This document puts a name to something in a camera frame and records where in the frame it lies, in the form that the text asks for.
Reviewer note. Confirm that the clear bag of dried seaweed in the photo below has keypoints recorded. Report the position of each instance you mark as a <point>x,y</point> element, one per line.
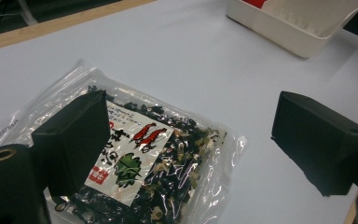
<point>174,161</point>

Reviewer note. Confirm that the red and white snack packet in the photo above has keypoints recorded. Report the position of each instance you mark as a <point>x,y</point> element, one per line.
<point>254,3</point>

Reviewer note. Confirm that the white divided plastic box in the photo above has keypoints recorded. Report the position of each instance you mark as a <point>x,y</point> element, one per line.
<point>279,28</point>

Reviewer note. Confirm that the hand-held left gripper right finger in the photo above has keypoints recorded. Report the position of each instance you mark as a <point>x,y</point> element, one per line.
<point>317,140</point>

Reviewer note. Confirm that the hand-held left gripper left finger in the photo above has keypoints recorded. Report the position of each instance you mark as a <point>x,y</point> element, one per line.
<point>74,143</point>

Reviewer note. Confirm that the grey metal stand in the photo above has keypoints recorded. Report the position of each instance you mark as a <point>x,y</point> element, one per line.
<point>26,12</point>

